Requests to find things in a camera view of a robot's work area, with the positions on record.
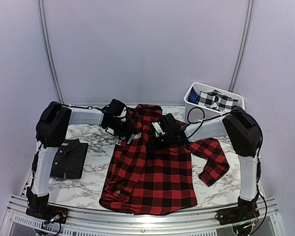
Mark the right wall corner profile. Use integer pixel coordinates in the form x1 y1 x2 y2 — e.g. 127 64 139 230
228 0 255 92

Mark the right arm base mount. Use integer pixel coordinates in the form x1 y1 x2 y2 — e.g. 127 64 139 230
215 206 260 236

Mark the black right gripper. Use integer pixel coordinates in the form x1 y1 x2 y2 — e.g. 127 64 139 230
145 132 174 151

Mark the black white plaid shirt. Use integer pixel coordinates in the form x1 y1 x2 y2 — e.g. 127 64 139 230
198 90 239 112

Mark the blue folded garment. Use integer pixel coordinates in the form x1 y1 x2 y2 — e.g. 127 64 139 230
187 88 200 104

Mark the left wall corner profile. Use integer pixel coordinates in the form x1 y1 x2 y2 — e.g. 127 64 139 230
37 0 64 104

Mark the black pinstripe folded shirt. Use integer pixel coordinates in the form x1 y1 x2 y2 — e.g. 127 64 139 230
50 139 89 179

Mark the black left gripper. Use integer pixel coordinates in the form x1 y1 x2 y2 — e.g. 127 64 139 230
108 118 137 137

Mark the wall corner profile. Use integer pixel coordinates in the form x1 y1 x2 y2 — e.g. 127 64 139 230
37 0 64 104
228 0 255 92

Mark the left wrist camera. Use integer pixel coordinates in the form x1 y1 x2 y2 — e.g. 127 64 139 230
108 98 127 119

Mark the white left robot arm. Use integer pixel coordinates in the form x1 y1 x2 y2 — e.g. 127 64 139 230
27 99 135 219

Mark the aluminium front frame rail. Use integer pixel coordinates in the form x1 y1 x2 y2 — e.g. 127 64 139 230
0 194 286 236

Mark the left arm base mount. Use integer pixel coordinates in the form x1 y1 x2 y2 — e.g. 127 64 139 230
26 205 68 236

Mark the red black plaid shirt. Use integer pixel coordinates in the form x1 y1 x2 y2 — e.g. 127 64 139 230
99 104 230 215

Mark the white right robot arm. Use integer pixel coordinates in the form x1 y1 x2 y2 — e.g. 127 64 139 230
149 106 263 220

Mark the white plastic bin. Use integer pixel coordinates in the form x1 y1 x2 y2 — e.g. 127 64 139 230
184 82 245 123

